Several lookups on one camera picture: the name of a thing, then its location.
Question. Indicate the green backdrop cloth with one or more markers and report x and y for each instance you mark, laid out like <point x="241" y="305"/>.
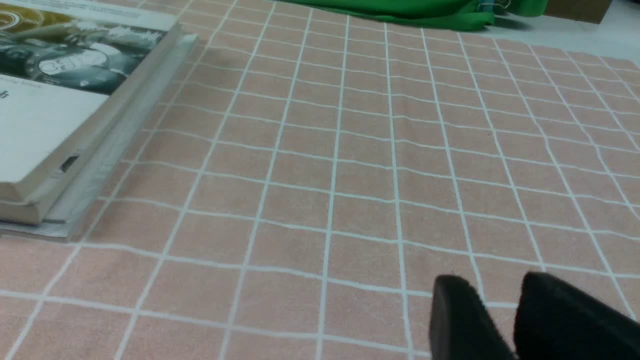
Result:
<point x="454" y="15"/>

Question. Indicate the brown cardboard box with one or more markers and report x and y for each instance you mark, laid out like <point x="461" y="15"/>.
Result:
<point x="588" y="11"/>

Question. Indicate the pink grid tablecloth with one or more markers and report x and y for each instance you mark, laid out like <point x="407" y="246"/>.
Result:
<point x="307" y="175"/>

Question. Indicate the middle book in stack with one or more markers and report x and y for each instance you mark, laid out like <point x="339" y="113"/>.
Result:
<point x="34" y="211"/>

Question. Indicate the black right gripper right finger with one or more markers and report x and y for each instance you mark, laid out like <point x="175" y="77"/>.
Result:
<point x="557" y="321"/>

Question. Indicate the book in stack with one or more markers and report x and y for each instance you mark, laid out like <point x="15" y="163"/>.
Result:
<point x="34" y="211"/>
<point x="75" y="201"/>

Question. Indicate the white self-driving textbook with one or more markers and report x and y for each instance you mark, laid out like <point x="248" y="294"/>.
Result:
<point x="62" y="62"/>

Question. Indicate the bottom book in stack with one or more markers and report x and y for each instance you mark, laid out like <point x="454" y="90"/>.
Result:
<point x="75" y="201"/>

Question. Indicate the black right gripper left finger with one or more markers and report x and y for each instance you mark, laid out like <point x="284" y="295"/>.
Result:
<point x="460" y="326"/>

